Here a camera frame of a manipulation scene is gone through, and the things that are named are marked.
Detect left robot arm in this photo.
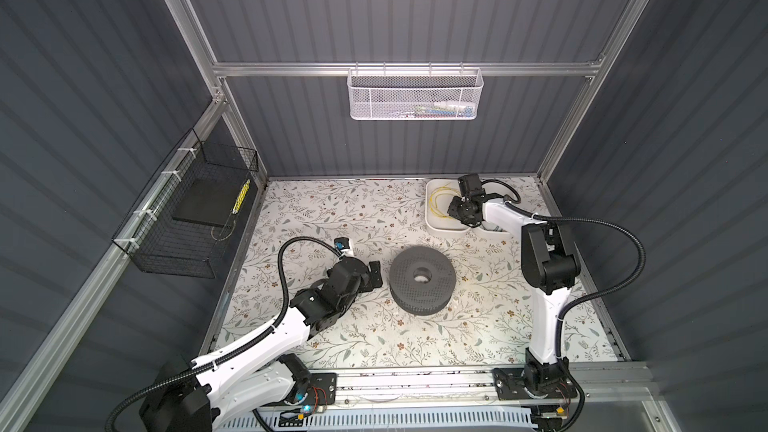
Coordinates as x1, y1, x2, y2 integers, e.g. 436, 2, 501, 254
139, 256, 383, 431

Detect white plastic bin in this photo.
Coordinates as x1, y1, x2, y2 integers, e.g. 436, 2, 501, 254
480, 179, 527, 238
424, 179, 470, 238

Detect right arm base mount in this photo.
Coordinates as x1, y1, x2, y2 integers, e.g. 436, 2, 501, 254
491, 349, 579, 401

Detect dark grey foam spool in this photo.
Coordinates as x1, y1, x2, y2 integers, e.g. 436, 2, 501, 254
388, 246, 457, 316

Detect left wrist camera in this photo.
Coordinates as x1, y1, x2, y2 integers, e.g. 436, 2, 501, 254
334, 237, 355, 259

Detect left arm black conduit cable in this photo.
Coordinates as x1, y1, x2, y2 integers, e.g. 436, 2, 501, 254
104, 236, 343, 432

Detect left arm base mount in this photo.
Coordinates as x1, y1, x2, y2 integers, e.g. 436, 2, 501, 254
263, 371, 338, 409

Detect items in white basket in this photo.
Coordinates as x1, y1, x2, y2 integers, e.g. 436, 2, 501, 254
389, 100, 478, 120

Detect yellow cable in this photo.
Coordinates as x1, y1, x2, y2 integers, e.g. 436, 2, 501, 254
428, 184, 463, 221

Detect aluminium front rail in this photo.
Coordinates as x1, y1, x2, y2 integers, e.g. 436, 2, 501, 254
333, 362, 661, 408

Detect black foam pad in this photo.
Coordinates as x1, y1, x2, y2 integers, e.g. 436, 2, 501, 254
171, 179, 242, 227

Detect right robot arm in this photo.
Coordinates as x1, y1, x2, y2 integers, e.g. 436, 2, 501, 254
448, 174, 581, 397

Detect white wire mesh basket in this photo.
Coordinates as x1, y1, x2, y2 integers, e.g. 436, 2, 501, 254
346, 65, 484, 121

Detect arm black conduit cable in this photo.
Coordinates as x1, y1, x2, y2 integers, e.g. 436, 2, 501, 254
104, 236, 343, 432
479, 178, 647, 361

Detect white slotted cable duct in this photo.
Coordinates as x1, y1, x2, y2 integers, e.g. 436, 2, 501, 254
215, 406, 538, 432

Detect black wire basket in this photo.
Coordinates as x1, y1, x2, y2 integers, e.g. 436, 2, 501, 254
113, 131, 260, 279

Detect right white plastic bin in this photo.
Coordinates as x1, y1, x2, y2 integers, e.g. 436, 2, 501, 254
480, 179, 527, 238

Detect yellow marker pen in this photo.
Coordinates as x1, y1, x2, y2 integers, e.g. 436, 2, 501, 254
231, 179, 251, 215

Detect left white plastic bin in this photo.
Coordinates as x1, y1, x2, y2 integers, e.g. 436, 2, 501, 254
424, 179, 470, 238

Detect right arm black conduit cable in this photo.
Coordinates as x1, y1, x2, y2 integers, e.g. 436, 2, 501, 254
479, 178, 647, 361

